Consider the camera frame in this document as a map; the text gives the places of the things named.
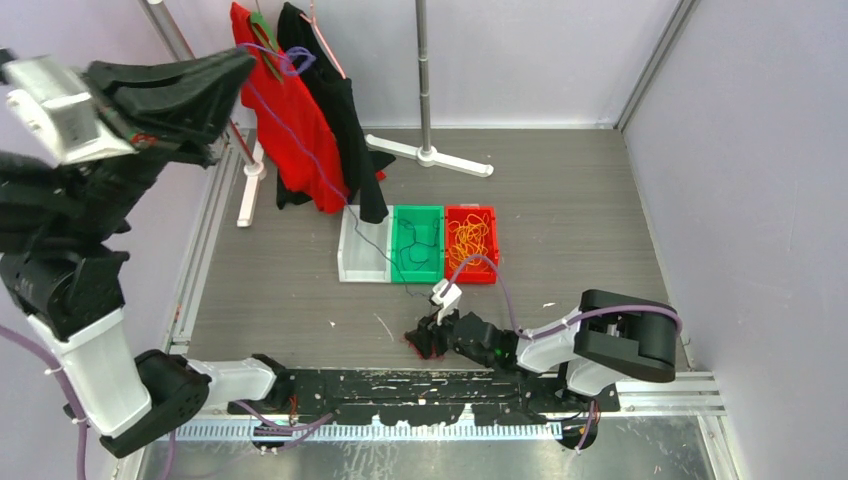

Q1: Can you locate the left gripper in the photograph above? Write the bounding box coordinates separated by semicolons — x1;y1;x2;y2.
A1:
51;45;255;243

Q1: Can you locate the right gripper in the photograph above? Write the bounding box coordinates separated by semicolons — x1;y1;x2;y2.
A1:
406;300;495;368

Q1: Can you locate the yellow cable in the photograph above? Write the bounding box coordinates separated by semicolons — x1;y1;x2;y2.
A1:
447;211;494;273

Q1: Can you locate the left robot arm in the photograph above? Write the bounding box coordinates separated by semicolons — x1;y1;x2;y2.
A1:
1;48;293;458

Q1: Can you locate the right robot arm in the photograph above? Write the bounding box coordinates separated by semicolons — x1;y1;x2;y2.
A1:
404;289;682;411

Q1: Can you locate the white plastic bin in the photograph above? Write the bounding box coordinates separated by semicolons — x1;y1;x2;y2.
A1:
337;205;394;283

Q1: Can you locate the green plastic bin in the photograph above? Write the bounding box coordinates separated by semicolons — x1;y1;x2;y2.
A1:
391;205;445;284

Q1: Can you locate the green clothes hanger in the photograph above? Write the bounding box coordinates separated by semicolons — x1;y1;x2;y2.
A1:
248;11;284;83

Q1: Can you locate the red plastic bin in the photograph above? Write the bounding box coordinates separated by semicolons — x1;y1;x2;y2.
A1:
444;205;500;284

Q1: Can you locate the red t-shirt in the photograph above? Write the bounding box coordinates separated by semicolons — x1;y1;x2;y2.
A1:
229;2;349;214

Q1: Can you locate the black t-shirt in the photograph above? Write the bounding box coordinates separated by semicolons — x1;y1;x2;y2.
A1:
276;2;395;224

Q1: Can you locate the pink clothes hanger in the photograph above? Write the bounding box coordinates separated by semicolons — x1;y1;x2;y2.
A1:
300;10;347;79

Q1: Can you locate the garment rack centre pole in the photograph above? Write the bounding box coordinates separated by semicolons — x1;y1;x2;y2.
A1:
365;0;494;178

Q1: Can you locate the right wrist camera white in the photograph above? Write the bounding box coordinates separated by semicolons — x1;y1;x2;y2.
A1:
429;279;462;325

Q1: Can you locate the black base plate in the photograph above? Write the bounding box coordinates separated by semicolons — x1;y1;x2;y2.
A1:
227;369;590;427

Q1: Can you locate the aluminium rail frame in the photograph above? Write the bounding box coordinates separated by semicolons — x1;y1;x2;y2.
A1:
175;372;726;448

